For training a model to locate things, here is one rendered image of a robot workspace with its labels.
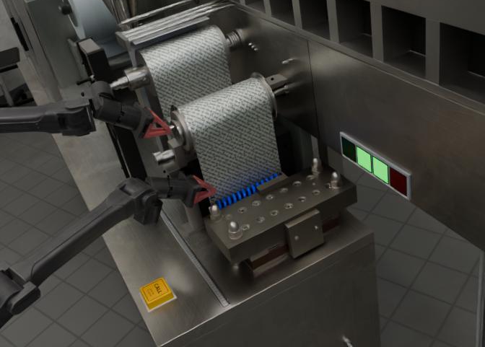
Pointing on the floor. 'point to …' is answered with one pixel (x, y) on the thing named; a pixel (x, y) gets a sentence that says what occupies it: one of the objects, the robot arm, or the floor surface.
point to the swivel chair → (8, 58)
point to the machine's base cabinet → (312, 311)
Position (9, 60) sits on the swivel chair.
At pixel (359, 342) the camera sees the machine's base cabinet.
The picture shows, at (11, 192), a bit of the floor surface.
